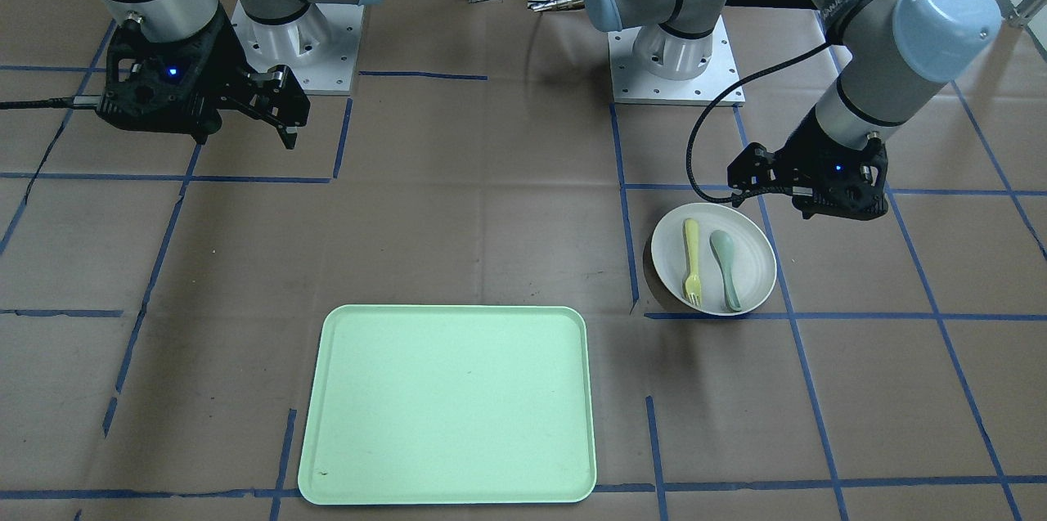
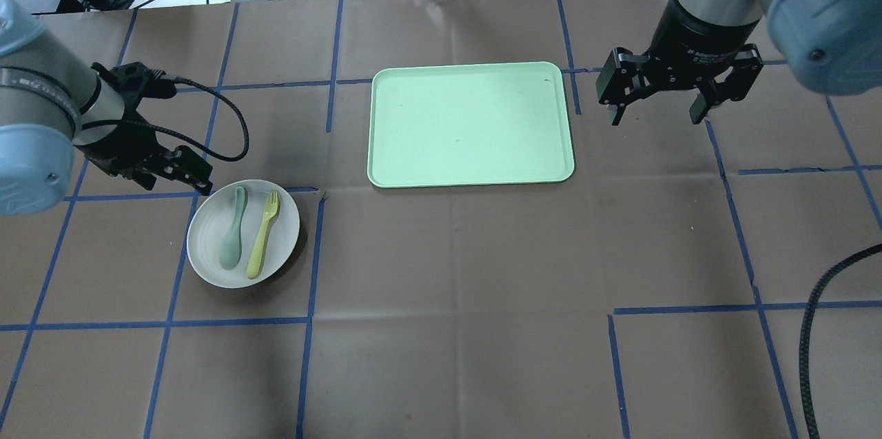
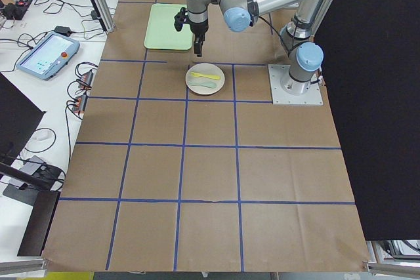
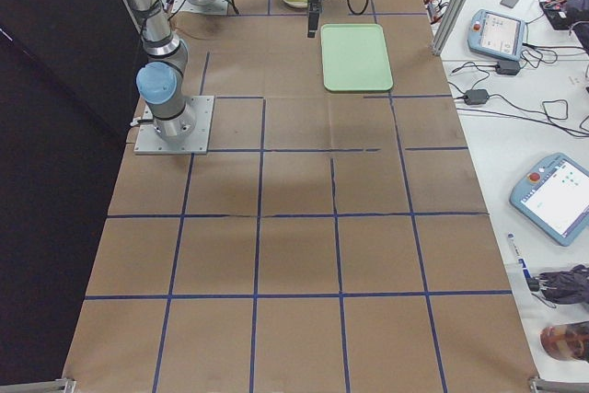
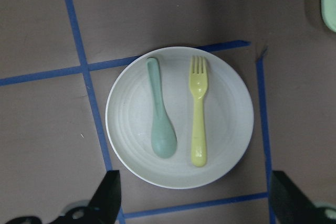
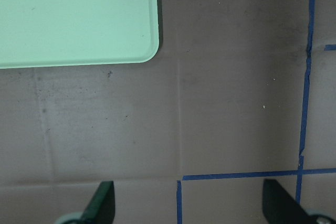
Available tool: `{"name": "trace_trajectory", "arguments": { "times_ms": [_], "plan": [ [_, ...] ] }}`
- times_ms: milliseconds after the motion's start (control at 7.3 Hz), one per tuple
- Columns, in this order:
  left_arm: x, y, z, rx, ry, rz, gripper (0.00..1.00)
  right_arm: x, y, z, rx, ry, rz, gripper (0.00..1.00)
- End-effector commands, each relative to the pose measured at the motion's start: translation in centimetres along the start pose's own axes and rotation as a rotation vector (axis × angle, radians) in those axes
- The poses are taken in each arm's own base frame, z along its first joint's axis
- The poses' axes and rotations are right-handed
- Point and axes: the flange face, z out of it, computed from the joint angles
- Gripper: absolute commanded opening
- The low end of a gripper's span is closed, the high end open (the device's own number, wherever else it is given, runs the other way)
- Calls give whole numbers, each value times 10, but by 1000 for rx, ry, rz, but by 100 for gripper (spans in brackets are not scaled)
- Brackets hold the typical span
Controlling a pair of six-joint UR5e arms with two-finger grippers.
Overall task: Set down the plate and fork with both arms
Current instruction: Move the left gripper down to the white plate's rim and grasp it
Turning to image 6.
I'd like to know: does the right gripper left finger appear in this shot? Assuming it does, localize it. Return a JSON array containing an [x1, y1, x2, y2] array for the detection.
[[80, 181, 116, 224]]

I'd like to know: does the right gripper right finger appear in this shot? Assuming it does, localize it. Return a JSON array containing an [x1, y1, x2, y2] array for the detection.
[[262, 179, 315, 224]]

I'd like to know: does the brown paper table cover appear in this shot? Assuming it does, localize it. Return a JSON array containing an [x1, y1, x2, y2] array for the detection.
[[1, 0, 335, 223]]

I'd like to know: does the light green tray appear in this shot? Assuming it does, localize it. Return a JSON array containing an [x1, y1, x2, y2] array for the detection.
[[1, 0, 160, 69]]

